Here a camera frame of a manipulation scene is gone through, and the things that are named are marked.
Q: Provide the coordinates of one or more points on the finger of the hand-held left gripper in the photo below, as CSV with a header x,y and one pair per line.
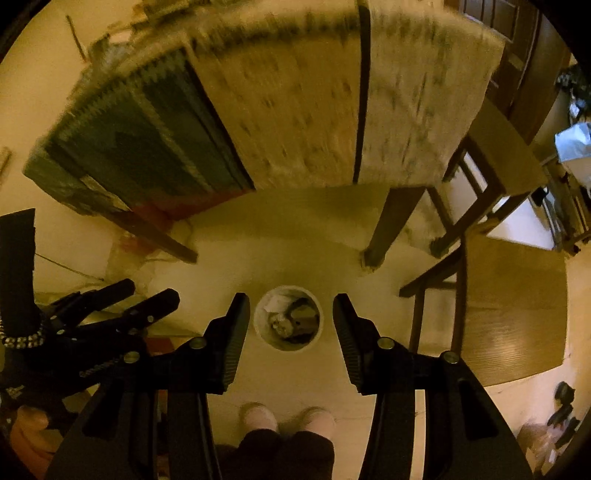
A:
x,y
104,295
147,307

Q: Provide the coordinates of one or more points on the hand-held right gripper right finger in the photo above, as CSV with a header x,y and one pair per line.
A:
x,y
348,346

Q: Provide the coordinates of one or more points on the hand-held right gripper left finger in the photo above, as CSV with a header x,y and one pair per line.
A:
x,y
233,346

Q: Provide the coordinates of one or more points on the white trash bin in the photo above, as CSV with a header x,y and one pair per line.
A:
x,y
264,325

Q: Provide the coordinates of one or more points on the person's left forearm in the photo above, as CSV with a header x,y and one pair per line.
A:
x,y
18,267

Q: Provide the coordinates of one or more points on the person's left hand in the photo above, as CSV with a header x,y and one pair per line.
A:
x,y
27,429

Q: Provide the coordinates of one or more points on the clear plastic bag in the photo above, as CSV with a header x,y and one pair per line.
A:
x,y
134,264
538,445

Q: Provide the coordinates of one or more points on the white slipper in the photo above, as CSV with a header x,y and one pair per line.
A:
x,y
259,417
317,420

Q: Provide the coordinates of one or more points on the person's black pants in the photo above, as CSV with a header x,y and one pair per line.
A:
x,y
286,454

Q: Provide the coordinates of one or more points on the patterned tablecloth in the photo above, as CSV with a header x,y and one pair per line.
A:
x,y
286,115

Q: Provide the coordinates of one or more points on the metal rack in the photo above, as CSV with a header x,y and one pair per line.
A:
x,y
561,212

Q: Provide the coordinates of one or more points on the white plastic bag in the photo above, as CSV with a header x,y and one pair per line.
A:
x,y
575,141

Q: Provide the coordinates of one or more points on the wooden door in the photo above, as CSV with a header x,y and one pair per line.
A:
x,y
531,69

